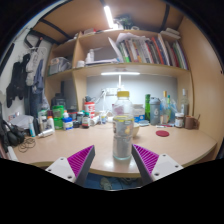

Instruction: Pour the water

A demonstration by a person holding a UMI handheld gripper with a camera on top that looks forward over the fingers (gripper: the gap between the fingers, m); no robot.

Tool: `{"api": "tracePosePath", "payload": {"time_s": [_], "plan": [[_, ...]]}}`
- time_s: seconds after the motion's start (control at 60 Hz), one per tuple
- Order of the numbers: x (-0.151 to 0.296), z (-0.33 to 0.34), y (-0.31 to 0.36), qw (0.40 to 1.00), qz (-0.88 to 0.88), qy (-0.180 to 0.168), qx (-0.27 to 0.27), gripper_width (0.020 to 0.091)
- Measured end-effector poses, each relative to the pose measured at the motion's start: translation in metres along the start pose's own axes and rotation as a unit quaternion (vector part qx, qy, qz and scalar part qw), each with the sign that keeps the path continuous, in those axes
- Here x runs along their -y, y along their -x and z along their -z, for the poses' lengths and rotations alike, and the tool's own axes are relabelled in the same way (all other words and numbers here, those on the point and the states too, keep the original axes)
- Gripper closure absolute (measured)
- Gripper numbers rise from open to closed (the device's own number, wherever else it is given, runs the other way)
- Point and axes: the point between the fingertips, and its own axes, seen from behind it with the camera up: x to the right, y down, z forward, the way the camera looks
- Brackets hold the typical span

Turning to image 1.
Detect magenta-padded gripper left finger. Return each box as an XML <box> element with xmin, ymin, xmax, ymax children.
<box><xmin>45</xmin><ymin>144</ymin><xmax>96</xmax><ymax>188</ymax></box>

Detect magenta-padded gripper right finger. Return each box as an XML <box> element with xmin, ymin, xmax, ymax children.
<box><xmin>131</xmin><ymin>143</ymin><xmax>184</xmax><ymax>186</ymax></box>

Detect clear yellow-capped drink bottle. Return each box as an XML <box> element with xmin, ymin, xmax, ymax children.
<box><xmin>112</xmin><ymin>90</ymin><xmax>135</xmax><ymax>162</ymax></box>

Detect white plastic bottle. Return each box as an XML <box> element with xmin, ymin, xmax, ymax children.
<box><xmin>37</xmin><ymin>128</ymin><xmax>55</xmax><ymax>139</ymax></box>

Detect small blue white bottle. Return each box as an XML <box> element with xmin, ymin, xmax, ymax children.
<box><xmin>61</xmin><ymin>111</ymin><xmax>74</xmax><ymax>131</ymax></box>

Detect small dark red-labelled bottle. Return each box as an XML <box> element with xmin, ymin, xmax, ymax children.
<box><xmin>81</xmin><ymin>112</ymin><xmax>91</xmax><ymax>129</ymax></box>

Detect white-lidded brown jar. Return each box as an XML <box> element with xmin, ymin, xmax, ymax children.
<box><xmin>174</xmin><ymin>112</ymin><xmax>185</xmax><ymax>129</ymax></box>

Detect brown mug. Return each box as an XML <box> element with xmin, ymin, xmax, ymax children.
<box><xmin>184</xmin><ymin>114</ymin><xmax>200</xmax><ymax>131</ymax></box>

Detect blue and white box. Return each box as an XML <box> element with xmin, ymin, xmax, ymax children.
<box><xmin>132</xmin><ymin>103</ymin><xmax>146</xmax><ymax>123</ymax></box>

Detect green plastic tub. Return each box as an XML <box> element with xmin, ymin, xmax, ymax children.
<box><xmin>51</xmin><ymin>105</ymin><xmax>65</xmax><ymax>130</ymax></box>

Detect clear gold-capped glass bottle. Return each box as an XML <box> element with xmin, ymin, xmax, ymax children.
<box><xmin>160</xmin><ymin>90</ymin><xmax>169</xmax><ymax>125</ymax></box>

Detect dark green glass bottle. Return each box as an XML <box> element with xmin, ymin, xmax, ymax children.
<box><xmin>144</xmin><ymin>93</ymin><xmax>152</xmax><ymax>122</ymax></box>

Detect blue plastic bag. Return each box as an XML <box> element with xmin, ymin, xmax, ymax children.
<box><xmin>168</xmin><ymin>98</ymin><xmax>181</xmax><ymax>124</ymax></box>

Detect red and white canister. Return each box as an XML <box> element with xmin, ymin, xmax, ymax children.
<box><xmin>83</xmin><ymin>101</ymin><xmax>96</xmax><ymax>120</ymax></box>

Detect black bag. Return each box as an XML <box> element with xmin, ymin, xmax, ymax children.
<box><xmin>0</xmin><ymin>118</ymin><xmax>26</xmax><ymax>149</ymax></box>

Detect tall clear glass bottle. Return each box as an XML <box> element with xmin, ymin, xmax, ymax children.
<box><xmin>180</xmin><ymin>88</ymin><xmax>190</xmax><ymax>118</ymax></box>

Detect under-shelf light bar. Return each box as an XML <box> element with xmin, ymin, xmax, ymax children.
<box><xmin>100</xmin><ymin>71</ymin><xmax>141</xmax><ymax>77</ymax></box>

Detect hanging clothes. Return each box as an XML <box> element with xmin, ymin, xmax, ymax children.
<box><xmin>5</xmin><ymin>46</ymin><xmax>49</xmax><ymax>118</ymax></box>

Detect wooden shelf unit with books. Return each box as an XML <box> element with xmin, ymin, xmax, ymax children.
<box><xmin>44</xmin><ymin>28</ymin><xmax>194</xmax><ymax>111</ymax></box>

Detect ceiling tube light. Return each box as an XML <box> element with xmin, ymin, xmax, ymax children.
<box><xmin>103</xmin><ymin>4</ymin><xmax>115</xmax><ymax>29</ymax></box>

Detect coiled black cable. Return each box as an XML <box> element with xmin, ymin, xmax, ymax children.
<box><xmin>17</xmin><ymin>136</ymin><xmax>37</xmax><ymax>154</ymax></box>

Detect white cable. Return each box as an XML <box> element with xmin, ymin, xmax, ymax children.
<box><xmin>94</xmin><ymin>89</ymin><xmax>108</xmax><ymax>116</ymax></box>

